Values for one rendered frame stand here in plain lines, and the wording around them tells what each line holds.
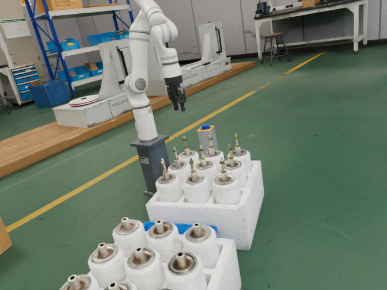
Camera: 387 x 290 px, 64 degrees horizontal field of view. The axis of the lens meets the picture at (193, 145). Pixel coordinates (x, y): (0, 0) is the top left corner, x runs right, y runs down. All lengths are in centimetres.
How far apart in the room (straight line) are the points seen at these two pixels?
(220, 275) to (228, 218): 31
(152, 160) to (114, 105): 177
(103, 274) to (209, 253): 29
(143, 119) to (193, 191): 51
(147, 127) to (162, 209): 47
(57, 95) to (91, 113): 249
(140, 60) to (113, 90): 201
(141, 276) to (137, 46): 99
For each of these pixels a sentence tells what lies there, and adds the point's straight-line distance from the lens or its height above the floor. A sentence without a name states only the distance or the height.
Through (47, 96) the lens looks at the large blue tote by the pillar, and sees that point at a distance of 549.
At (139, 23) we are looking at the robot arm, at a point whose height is 84.
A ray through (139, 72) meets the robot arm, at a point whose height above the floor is 64.
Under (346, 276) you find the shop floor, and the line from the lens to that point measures 113.
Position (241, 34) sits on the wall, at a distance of 681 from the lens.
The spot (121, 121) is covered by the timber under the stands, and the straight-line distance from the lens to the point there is 322.
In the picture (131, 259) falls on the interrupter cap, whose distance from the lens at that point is 88.
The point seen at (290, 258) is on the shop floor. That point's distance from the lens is 117.
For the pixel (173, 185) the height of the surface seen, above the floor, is 24.
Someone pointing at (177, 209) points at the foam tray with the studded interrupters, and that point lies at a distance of 119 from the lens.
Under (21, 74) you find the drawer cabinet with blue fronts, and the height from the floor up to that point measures 55.
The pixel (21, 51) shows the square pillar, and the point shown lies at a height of 94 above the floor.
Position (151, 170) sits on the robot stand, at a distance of 157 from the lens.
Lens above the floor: 78
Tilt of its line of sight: 20 degrees down
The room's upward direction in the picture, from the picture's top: 11 degrees counter-clockwise
